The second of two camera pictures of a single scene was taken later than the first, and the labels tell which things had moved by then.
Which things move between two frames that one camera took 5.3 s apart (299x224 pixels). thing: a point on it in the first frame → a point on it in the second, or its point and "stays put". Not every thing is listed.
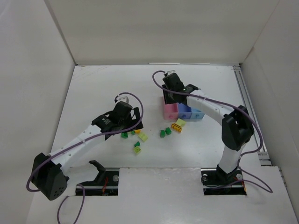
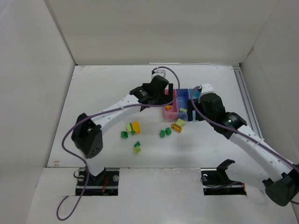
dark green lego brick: (162, 133) stays put
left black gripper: (131, 120) → (167, 94)
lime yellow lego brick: (137, 150) stays put
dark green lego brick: (168, 130) stays put
